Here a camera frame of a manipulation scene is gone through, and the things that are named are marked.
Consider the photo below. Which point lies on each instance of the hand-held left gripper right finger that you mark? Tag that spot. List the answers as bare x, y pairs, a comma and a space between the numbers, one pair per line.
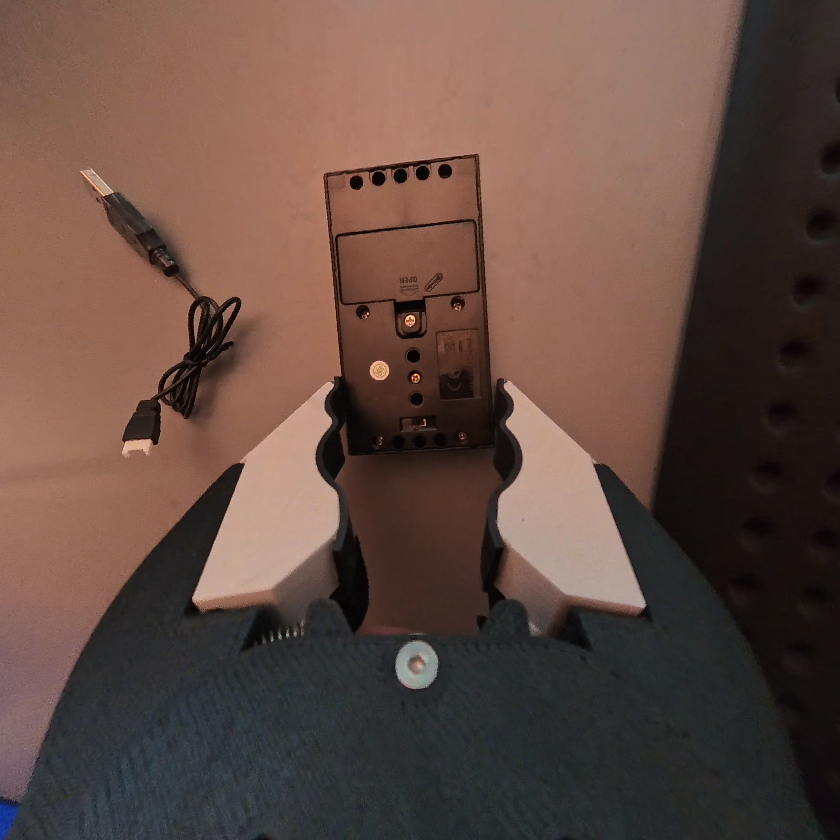
564, 525

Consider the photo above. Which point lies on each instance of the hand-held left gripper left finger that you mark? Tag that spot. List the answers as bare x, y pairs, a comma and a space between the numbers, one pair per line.
275, 525

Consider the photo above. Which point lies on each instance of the black battery box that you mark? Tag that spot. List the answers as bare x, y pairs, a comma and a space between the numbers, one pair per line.
407, 262

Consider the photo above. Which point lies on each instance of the blue plastic bin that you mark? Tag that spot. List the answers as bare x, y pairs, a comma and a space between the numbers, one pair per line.
8, 807

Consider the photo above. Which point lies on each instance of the black perforated chair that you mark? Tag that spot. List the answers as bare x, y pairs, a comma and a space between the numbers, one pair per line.
754, 328

